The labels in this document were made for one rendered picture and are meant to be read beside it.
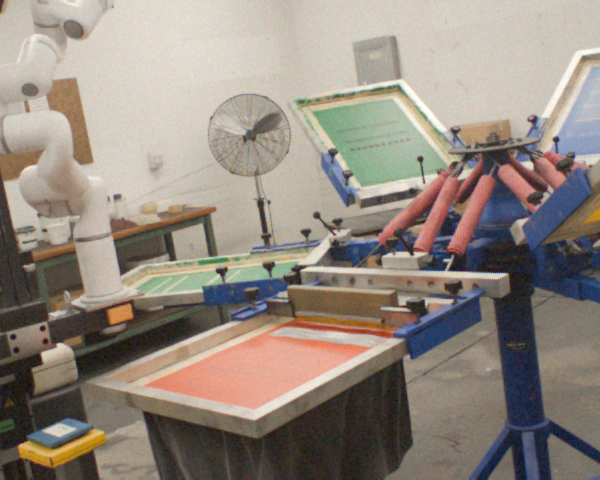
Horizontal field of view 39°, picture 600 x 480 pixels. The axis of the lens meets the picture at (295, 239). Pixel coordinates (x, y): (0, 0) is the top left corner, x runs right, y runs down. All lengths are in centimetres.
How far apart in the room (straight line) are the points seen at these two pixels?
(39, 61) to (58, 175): 25
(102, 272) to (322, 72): 558
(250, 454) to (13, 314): 68
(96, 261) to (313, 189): 566
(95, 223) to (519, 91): 474
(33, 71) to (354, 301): 94
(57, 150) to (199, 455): 74
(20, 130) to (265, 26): 567
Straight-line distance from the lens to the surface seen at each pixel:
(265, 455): 176
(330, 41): 747
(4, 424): 252
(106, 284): 217
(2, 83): 196
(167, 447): 205
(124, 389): 192
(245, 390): 186
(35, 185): 206
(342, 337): 210
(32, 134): 192
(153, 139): 653
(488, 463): 300
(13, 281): 214
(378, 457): 201
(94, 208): 213
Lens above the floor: 156
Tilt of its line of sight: 10 degrees down
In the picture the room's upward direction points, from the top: 9 degrees counter-clockwise
